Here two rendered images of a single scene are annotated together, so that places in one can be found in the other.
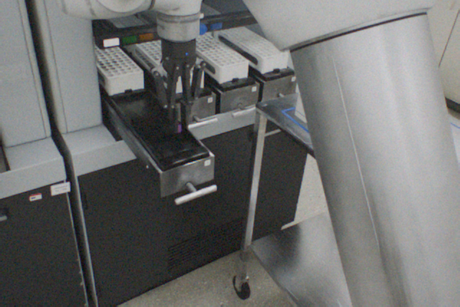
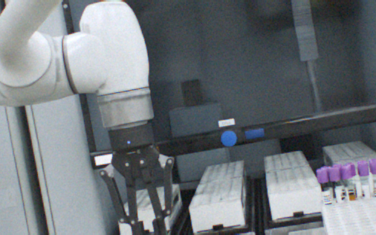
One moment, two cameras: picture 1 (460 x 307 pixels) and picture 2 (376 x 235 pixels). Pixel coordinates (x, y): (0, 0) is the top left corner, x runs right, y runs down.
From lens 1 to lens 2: 0.89 m
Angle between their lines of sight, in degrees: 48
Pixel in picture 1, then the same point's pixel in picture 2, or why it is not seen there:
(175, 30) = (108, 112)
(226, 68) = (279, 195)
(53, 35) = (44, 155)
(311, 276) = not seen: outside the picture
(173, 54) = (114, 144)
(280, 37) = not seen: outside the picture
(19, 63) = (9, 188)
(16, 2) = (6, 120)
